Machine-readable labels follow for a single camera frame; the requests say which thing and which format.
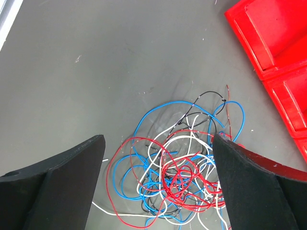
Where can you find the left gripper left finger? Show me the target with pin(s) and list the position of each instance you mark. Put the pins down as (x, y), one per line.
(53, 194)

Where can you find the red compartment bin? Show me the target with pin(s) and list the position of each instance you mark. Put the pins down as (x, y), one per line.
(273, 34)

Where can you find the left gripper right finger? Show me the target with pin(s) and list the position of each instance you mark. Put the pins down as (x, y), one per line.
(260, 194)

